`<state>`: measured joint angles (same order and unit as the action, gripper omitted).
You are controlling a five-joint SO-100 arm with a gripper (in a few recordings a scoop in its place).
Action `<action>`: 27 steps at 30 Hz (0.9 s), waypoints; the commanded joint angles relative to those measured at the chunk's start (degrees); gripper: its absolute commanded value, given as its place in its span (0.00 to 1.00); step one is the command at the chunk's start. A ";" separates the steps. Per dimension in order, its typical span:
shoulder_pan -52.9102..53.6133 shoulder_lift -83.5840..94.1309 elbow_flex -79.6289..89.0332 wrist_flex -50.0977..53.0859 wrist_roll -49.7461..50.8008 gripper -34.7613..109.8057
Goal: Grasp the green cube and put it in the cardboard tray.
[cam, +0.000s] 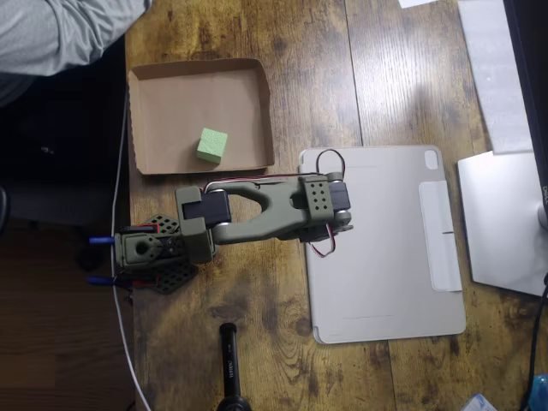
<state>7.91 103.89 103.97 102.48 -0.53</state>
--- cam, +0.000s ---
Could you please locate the tablet in beige cover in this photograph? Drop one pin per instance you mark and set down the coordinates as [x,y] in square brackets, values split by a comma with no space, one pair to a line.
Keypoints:
[385,257]

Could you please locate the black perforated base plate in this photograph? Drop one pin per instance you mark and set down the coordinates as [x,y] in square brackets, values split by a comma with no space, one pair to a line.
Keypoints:
[171,279]

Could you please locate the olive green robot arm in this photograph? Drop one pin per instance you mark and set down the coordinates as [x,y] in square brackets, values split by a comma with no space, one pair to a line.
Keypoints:
[282,214]

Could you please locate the black chair armrest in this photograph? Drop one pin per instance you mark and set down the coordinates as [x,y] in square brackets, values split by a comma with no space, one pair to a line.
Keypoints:
[3,210]

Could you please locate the green foam cube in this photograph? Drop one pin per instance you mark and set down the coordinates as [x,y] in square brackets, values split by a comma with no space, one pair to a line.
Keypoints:
[212,144]

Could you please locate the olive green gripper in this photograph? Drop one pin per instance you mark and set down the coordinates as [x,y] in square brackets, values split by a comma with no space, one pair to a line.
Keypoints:
[345,229]

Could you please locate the silver monitor stand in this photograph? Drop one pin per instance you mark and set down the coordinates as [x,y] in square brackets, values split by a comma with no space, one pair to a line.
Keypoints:
[501,214]

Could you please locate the black monitor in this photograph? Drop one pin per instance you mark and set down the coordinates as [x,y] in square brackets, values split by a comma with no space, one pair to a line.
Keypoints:
[531,64]

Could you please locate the white paper sheet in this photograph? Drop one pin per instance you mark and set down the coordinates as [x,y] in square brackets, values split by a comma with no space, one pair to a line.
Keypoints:
[417,2]

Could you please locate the blue round object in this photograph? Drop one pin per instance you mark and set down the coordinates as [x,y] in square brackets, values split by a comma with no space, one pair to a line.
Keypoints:
[540,391]

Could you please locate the white and blue packet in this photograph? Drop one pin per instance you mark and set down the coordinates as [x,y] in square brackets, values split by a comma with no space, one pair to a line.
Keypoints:
[479,403]

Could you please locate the black camera stand pole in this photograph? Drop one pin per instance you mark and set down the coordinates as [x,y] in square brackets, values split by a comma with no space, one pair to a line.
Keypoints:
[231,364]

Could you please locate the brown cardboard tray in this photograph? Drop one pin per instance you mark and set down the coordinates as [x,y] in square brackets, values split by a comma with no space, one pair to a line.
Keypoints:
[171,115]

